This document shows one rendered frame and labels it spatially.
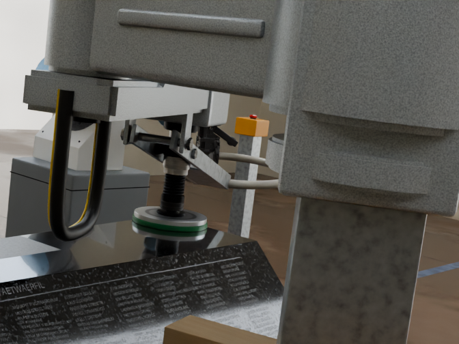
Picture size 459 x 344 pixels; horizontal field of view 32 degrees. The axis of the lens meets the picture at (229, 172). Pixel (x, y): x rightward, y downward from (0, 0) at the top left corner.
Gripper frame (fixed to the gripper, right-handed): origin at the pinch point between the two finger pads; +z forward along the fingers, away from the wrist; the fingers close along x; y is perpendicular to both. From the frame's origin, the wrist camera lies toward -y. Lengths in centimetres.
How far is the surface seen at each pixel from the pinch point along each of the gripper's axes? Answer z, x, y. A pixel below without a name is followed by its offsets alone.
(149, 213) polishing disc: -4, 82, 39
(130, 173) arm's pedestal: 4.0, -11.3, 31.0
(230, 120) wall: 67, -635, -179
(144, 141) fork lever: -26, 90, 43
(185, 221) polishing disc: -4, 89, 30
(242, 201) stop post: 27, -61, -32
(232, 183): -5.9, 46.9, 5.0
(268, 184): -5.7, 46.2, -7.9
